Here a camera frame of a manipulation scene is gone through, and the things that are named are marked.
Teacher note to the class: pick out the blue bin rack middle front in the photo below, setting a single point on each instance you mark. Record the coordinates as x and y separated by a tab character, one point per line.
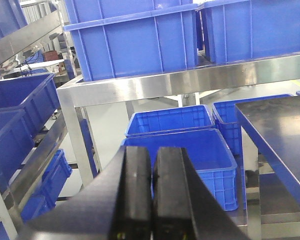
15	144

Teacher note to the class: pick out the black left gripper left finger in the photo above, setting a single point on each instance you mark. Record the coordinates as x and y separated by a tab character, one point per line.
116	205

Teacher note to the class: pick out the blue bin lower right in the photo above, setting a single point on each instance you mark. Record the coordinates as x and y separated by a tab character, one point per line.
224	115

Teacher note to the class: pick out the blue bin rack top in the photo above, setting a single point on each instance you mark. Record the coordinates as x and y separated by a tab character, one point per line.
12	17

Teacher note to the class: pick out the large blue crate top right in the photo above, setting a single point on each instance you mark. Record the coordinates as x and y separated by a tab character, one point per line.
237	30

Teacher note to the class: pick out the blue bin rack middle back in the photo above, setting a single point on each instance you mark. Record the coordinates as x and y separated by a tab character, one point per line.
36	95

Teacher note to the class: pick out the dark steel work table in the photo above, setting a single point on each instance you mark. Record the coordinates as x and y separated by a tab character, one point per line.
274	127

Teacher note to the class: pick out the blue bin rack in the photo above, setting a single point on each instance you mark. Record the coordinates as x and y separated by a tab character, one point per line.
49	188
36	95
12	17
15	144

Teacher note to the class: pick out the blue bin lower front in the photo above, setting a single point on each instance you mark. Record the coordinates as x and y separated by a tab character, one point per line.
210	155

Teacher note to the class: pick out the blue bin rack bottom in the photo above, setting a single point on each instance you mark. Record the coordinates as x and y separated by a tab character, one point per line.
49	188

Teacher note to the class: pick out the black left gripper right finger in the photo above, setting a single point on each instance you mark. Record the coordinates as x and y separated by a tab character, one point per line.
183	207

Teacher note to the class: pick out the blue bin lower back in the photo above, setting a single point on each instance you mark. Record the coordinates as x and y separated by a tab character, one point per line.
170	120

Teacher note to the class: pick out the steel cart frame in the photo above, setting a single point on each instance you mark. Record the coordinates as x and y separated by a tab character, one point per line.
77	94

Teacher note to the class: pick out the large blue crate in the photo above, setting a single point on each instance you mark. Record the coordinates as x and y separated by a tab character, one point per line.
122	38
237	30

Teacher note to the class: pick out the large blue crate top left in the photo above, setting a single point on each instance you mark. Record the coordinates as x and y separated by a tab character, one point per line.
122	38

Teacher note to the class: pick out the steel shelf rack left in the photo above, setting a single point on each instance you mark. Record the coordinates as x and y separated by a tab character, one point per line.
14	49

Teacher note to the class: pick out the blue bin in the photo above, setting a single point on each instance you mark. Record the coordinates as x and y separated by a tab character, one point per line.
170	120
210	155
224	115

